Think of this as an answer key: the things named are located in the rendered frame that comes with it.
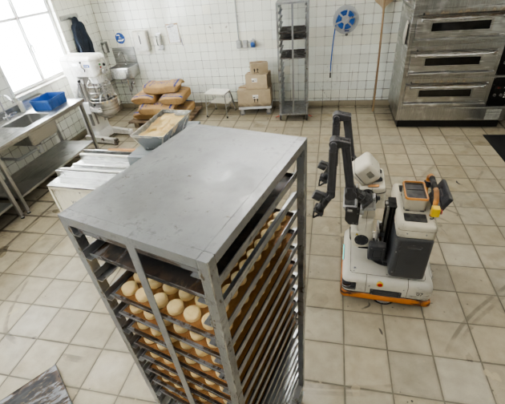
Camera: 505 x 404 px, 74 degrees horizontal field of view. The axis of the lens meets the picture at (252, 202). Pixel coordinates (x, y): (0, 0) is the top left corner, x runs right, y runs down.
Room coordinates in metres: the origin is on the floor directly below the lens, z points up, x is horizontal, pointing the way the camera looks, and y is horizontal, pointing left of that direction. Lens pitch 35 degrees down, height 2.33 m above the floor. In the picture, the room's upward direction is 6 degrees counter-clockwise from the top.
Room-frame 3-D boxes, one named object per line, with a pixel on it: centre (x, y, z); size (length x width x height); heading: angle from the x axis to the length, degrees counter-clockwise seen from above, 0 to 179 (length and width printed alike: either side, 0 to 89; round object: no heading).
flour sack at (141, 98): (6.41, 1.71, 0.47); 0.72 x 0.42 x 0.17; 166
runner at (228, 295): (0.81, -0.01, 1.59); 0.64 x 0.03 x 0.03; 150
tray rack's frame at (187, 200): (0.91, 0.16, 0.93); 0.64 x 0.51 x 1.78; 150
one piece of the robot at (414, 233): (1.94, -1.13, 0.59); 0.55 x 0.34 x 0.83; 162
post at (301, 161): (1.06, -0.19, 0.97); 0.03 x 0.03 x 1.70; 60
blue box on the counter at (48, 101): (4.94, 2.75, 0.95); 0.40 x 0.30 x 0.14; 168
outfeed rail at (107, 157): (2.86, 0.73, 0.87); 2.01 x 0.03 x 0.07; 72
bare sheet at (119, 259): (0.90, 0.16, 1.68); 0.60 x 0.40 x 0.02; 150
